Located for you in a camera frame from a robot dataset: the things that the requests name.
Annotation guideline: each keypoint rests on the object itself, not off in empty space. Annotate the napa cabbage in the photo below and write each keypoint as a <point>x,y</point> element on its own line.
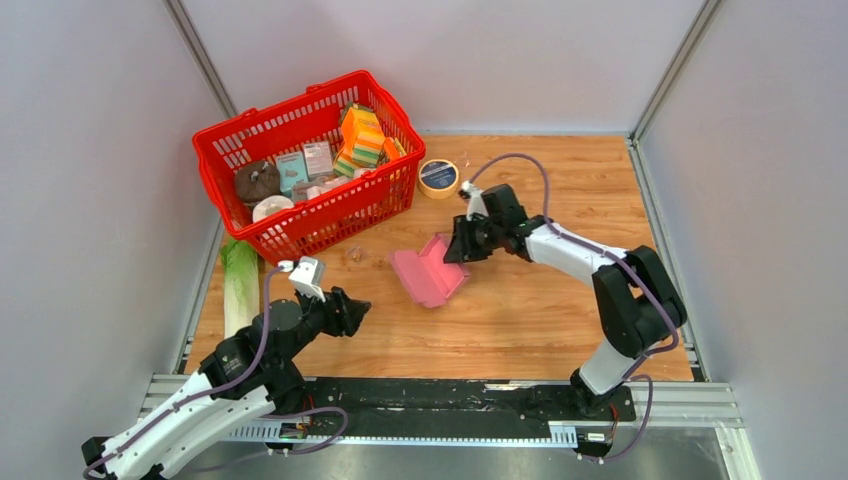
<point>241,290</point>

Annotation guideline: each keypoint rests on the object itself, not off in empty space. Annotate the red plastic shopping basket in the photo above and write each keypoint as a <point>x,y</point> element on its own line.
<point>327,209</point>

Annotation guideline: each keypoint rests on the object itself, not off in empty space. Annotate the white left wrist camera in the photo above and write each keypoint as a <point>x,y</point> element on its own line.
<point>305,275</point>

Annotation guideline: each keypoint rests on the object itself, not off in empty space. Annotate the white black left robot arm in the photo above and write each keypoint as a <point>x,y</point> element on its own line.
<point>249,375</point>

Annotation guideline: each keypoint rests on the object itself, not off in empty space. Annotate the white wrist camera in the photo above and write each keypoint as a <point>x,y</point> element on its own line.
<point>305,275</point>
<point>472,195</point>

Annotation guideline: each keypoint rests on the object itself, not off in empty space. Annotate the yellow masking tape roll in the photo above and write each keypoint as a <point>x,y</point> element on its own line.
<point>438,178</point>

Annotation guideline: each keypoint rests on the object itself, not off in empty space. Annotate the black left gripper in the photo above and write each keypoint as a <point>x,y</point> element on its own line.
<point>344,322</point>

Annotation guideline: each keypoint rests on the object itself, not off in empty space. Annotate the grey pink small box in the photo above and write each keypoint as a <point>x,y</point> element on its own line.
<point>318,158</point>

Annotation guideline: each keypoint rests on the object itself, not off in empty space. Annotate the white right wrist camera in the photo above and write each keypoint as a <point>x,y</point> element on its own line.
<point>472,195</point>

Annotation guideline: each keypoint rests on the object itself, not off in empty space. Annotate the orange yellow sponge pack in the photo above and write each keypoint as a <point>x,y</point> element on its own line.
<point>362,134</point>

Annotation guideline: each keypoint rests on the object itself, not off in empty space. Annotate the aluminium rail frame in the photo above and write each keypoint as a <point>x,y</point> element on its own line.
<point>662,404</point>

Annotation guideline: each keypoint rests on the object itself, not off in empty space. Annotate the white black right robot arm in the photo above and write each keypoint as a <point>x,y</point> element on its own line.
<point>638,305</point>

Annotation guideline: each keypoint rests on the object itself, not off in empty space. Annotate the clear plastic bag with snack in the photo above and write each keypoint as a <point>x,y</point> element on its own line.
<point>356,254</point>

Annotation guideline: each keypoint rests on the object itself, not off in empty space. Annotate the pink paper box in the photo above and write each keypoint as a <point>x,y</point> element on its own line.
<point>429,281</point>

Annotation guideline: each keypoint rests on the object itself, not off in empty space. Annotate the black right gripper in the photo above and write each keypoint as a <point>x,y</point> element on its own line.
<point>461,249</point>

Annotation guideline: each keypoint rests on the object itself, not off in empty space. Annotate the teal small box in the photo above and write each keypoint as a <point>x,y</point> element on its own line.
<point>292,170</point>

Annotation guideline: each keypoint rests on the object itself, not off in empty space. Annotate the green yellow sponge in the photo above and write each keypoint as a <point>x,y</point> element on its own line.
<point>344,165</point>

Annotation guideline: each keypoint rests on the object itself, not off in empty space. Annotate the white tape roll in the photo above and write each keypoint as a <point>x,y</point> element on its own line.
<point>270,206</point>

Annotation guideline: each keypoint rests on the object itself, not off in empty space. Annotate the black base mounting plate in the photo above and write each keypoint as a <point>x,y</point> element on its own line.
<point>450,409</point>

